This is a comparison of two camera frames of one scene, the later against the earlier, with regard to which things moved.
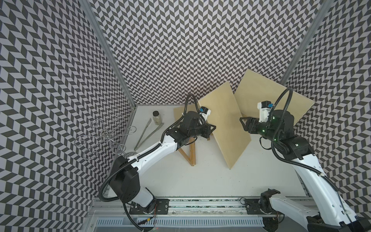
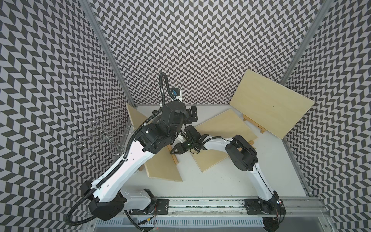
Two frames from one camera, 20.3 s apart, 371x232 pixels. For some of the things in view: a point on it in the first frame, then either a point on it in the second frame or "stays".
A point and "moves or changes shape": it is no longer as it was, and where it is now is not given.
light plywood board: x=178 y=111 moves or changes shape
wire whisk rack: x=109 y=130 stays
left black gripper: x=207 y=132 to x=193 y=114
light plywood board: x=251 y=88 stays
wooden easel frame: x=191 y=159 to x=170 y=150
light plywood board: x=229 y=136 moves or changes shape
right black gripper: x=251 y=123 to x=179 y=148
